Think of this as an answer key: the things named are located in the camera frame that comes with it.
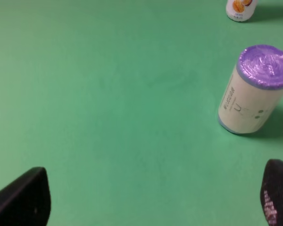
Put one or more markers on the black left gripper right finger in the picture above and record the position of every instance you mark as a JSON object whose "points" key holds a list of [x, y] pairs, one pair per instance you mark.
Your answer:
{"points": [[271, 192]]}

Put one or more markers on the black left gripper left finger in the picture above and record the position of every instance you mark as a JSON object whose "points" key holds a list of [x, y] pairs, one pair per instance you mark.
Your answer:
{"points": [[26, 201]]}

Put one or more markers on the purple garbage bag roll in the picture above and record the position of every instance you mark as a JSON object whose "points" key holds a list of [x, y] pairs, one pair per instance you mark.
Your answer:
{"points": [[253, 91]]}

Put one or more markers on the blue cap yogurt bottle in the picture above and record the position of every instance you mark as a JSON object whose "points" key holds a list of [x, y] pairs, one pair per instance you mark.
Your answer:
{"points": [[240, 10]]}

